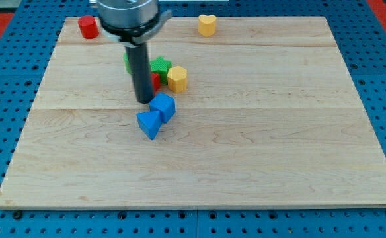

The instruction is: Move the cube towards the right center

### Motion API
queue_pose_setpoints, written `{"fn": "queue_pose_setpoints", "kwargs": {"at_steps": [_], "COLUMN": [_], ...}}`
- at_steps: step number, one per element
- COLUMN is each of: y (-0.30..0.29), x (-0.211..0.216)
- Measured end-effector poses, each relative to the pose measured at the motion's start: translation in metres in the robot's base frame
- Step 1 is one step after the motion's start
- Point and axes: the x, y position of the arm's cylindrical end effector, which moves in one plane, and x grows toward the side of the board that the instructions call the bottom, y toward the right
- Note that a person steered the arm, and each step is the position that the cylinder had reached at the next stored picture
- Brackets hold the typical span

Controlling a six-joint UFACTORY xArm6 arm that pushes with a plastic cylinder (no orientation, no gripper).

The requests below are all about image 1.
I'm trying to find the blue cube block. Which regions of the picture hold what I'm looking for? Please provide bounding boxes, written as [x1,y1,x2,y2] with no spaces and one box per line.
[149,93,176,123]

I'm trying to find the blue triangular prism block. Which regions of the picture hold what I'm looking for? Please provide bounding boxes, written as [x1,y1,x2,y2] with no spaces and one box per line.
[136,111,162,140]

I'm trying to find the red block behind rod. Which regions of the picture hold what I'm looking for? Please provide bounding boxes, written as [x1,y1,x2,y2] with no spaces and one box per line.
[151,72,161,94]

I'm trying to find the light wooden board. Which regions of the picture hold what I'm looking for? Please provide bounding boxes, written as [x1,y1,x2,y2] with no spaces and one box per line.
[0,17,386,210]

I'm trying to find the yellow heart block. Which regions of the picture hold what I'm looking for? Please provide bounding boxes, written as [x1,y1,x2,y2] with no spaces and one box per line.
[198,15,217,37]

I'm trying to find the green block behind rod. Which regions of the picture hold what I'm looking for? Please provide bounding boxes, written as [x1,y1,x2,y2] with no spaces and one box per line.
[123,53,132,75]

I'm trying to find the yellow hexagon block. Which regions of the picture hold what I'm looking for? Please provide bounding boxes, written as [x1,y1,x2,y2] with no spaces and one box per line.
[167,66,188,93]

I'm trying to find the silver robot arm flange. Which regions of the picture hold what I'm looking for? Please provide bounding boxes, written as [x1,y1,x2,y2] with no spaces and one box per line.
[95,0,173,48]

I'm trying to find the green star block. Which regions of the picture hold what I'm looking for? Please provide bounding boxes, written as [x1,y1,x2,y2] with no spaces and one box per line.
[149,56,172,85]

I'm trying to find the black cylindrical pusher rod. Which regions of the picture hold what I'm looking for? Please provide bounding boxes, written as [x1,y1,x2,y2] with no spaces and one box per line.
[126,44,154,104]

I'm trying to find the red cylinder block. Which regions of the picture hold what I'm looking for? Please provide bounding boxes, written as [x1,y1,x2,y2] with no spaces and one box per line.
[77,15,99,39]

